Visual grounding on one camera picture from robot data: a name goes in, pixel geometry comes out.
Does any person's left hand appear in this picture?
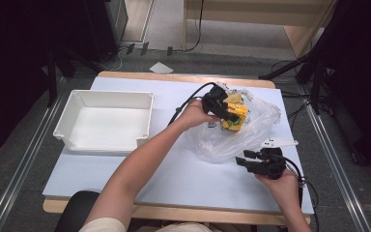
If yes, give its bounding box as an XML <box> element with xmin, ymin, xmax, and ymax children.
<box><xmin>177</xmin><ymin>98</ymin><xmax>221</xmax><ymax>131</ymax></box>

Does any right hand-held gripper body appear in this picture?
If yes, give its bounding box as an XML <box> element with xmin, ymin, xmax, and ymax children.
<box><xmin>253</xmin><ymin>137</ymin><xmax>300</xmax><ymax>181</ymax></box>

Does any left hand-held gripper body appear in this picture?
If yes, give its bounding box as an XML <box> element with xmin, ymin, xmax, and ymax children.
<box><xmin>201</xmin><ymin>81</ymin><xmax>237</xmax><ymax>114</ymax></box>

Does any light wooden furniture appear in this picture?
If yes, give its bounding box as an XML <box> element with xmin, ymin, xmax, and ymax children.
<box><xmin>183</xmin><ymin>0</ymin><xmax>337</xmax><ymax>60</ymax></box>

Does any person's beige clothing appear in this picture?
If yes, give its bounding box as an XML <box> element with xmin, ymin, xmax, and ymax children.
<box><xmin>77</xmin><ymin>217</ymin><xmax>214</xmax><ymax>232</ymax></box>

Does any black metal stand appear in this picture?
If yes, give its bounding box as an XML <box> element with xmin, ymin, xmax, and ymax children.
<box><xmin>258</xmin><ymin>47</ymin><xmax>331</xmax><ymax>116</ymax></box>
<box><xmin>43</xmin><ymin>43</ymin><xmax>105</xmax><ymax>108</ymax></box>

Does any white paper sheet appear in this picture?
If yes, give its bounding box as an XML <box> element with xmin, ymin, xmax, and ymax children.
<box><xmin>149</xmin><ymin>61</ymin><xmax>175</xmax><ymax>74</ymax></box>

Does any left hand-held gripper cable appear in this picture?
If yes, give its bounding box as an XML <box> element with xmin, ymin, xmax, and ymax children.
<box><xmin>167</xmin><ymin>81</ymin><xmax>217</xmax><ymax>128</ymax></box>

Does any dark curtain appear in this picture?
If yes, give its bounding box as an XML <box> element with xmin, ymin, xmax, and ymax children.
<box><xmin>0</xmin><ymin>0</ymin><xmax>90</xmax><ymax>162</ymax></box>
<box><xmin>302</xmin><ymin>0</ymin><xmax>371</xmax><ymax>177</ymax></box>

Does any person's right hand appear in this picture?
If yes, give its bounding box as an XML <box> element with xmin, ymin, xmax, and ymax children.
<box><xmin>254</xmin><ymin>169</ymin><xmax>301</xmax><ymax>208</ymax></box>

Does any pale yellow snack packet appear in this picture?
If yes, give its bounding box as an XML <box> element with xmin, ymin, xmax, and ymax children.
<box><xmin>226</xmin><ymin>92</ymin><xmax>243</xmax><ymax>105</ymax></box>

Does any white floor cable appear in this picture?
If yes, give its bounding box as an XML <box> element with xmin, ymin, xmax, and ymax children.
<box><xmin>104</xmin><ymin>46</ymin><xmax>128</xmax><ymax>73</ymax></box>

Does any black floor cable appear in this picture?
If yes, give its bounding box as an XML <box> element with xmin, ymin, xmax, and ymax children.
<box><xmin>173</xmin><ymin>0</ymin><xmax>206</xmax><ymax>53</ymax></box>

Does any metal floor rail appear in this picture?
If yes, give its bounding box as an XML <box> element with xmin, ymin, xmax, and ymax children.
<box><xmin>299</xmin><ymin>84</ymin><xmax>371</xmax><ymax>232</ymax></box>
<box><xmin>0</xmin><ymin>76</ymin><xmax>68</xmax><ymax>232</ymax></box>

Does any black cabinet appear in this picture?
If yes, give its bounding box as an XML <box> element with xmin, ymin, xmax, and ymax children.
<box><xmin>85</xmin><ymin>0</ymin><xmax>129</xmax><ymax>63</ymax></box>

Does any black chair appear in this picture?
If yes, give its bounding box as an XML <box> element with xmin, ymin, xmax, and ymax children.
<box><xmin>54</xmin><ymin>189</ymin><xmax>101</xmax><ymax>232</ymax></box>

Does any white plastic bin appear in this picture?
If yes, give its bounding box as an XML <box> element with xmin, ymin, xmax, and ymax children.
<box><xmin>52</xmin><ymin>89</ymin><xmax>156</xmax><ymax>158</ymax></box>

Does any clear plastic bag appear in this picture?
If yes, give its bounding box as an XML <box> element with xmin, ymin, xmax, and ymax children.
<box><xmin>185</xmin><ymin>82</ymin><xmax>283</xmax><ymax>164</ymax></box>

